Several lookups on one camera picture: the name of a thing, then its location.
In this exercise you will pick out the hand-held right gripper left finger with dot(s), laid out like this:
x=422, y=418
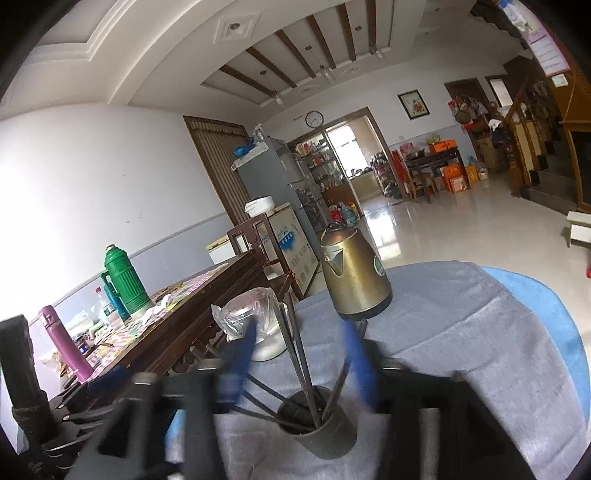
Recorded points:
x=240, y=364

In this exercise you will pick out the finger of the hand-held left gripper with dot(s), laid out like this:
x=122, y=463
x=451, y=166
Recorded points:
x=74, y=438
x=101, y=385

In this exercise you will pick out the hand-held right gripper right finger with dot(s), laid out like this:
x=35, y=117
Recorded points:
x=362, y=369

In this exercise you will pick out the bundle of dark chopsticks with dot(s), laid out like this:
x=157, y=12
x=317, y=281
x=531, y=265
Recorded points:
x=310, y=397

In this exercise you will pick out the grey metal utensil holder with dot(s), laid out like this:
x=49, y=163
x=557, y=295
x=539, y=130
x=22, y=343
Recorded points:
x=323, y=438

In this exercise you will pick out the white bowl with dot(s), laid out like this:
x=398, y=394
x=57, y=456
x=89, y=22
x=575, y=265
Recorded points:
x=268, y=348

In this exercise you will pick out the purple thermos bottle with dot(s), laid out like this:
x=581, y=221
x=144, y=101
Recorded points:
x=64, y=344

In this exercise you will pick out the clear plastic bag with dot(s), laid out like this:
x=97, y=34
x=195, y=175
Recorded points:
x=231, y=309

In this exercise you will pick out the dark carved wooden sideboard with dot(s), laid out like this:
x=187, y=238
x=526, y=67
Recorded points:
x=184, y=318

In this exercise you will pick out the clear water bottle red cap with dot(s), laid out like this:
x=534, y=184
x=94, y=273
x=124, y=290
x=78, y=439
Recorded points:
x=105, y=311

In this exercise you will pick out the teal bottle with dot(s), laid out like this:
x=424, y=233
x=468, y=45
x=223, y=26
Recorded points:
x=117, y=304

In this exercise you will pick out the brass electric kettle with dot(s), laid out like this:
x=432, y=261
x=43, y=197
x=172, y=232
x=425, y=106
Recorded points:
x=355, y=277

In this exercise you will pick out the green thermos jug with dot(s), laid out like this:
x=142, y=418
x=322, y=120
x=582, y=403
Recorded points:
x=129, y=286

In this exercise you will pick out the grey tablecloth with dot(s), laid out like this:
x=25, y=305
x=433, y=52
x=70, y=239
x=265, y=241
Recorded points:
x=461, y=323

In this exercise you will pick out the white box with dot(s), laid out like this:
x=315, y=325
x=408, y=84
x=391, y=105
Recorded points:
x=219, y=251

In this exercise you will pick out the white chest freezer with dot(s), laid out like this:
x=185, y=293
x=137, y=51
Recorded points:
x=291, y=249

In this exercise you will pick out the dark wooden chair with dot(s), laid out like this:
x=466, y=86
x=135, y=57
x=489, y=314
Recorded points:
x=249, y=224

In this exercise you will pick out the blue water jug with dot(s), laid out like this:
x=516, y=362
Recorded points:
x=347, y=214

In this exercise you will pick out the white rice cooker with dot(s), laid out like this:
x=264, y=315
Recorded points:
x=260, y=206

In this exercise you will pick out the grey refrigerator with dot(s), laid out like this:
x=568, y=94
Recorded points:
x=268, y=175

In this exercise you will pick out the brown slatted door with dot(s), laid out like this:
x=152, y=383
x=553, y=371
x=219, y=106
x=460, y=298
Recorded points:
x=212, y=170

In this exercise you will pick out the blue table cover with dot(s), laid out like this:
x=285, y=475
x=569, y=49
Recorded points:
x=554, y=323

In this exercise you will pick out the shelf with goods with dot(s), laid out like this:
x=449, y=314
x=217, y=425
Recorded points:
x=318, y=166

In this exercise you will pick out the tall orange box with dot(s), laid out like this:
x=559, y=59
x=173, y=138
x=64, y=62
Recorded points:
x=455, y=177

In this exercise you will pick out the dark wooden side table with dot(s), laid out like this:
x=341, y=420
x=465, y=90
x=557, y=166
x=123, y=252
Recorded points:
x=434, y=159

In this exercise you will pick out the flat orange box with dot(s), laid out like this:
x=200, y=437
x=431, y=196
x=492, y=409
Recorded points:
x=442, y=147

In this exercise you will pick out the white stool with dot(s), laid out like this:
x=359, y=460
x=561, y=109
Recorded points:
x=579, y=228

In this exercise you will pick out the pendant ceiling lamp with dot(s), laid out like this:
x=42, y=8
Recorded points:
x=277, y=98
x=325, y=74
x=376, y=50

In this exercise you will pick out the wooden staircase railing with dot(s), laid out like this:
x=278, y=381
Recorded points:
x=521, y=138

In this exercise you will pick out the dark brown door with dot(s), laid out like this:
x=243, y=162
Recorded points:
x=464, y=92

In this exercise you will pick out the round wall clock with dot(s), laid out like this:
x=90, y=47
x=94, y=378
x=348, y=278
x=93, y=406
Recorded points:
x=314, y=119

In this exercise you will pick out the framed wall picture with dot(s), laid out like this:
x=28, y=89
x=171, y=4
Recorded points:
x=414, y=105

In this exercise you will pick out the pink wall poster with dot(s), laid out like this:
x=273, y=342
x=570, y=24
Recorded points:
x=547, y=53

